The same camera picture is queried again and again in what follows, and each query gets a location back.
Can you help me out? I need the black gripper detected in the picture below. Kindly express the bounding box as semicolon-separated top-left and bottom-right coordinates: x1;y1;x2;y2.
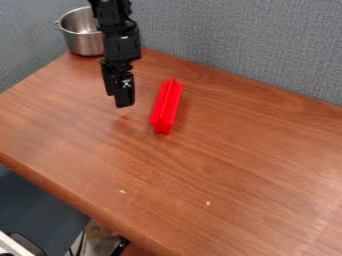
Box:
99;21;142;108

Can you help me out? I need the stainless steel pot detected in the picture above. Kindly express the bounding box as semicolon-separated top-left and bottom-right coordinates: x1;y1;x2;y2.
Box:
54;6;105;57

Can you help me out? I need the red rectangular block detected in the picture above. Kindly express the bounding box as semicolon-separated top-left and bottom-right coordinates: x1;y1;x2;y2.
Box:
150;79;184;134

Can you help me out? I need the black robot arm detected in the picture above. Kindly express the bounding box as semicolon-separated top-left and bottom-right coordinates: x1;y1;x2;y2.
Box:
89;0;142;108

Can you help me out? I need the white object at corner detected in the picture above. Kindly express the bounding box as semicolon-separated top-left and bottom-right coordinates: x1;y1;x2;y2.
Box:
0;230;47;256

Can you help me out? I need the metal table leg frame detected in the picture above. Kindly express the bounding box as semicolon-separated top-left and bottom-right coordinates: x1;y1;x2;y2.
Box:
66;220;130;256

